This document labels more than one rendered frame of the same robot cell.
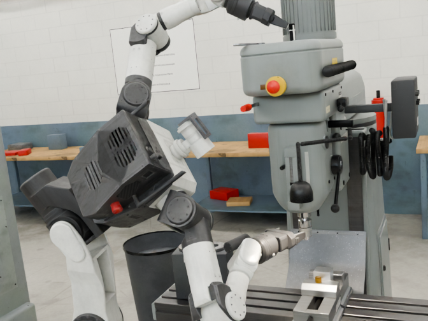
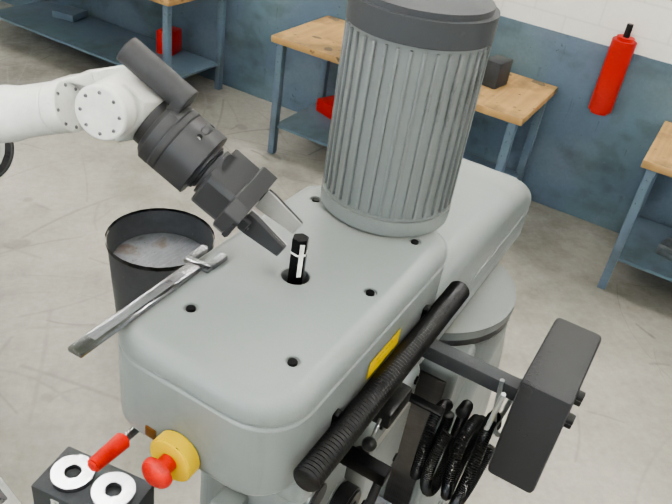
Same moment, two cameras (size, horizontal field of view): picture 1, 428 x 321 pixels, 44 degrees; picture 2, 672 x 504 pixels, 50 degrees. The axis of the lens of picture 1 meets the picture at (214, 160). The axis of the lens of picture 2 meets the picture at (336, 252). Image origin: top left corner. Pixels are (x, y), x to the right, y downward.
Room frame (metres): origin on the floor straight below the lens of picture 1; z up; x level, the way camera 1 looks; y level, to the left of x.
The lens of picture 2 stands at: (1.09, -0.37, 2.44)
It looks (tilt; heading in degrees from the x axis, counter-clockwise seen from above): 34 degrees down; 1
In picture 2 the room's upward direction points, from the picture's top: 9 degrees clockwise
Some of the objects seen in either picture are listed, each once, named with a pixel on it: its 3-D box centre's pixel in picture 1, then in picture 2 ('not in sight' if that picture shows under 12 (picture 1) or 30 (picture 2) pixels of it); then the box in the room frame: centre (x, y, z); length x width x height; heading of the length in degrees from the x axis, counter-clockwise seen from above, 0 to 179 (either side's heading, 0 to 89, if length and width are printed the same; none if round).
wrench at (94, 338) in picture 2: (248, 44); (152, 296); (1.74, -0.15, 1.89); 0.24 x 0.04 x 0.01; 158
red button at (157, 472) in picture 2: (273, 86); (160, 469); (1.61, -0.20, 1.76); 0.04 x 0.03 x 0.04; 66
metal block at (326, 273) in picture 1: (323, 277); not in sight; (1.82, -0.35, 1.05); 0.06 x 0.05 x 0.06; 65
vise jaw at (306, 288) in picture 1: (320, 288); not in sight; (1.76, -0.33, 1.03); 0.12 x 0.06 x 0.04; 65
